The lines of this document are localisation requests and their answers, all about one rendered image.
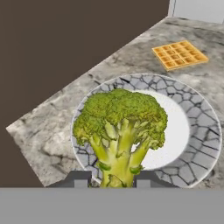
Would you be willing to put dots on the white plate with cracked rim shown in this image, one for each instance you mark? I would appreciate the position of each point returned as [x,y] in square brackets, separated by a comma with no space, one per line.
[192,128]

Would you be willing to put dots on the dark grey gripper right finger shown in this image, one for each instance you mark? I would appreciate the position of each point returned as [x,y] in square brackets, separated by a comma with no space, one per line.
[145,178]

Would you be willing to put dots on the green broccoli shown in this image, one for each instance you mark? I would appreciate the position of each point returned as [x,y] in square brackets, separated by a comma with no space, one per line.
[119,122]

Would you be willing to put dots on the white cupboard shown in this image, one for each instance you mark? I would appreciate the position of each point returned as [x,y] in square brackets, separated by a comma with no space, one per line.
[198,9]

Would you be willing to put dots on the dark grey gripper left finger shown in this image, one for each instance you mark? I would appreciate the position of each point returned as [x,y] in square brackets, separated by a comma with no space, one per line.
[78,178]

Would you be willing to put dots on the golden square waffle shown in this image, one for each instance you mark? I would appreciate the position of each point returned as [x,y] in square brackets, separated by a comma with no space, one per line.
[179,54]

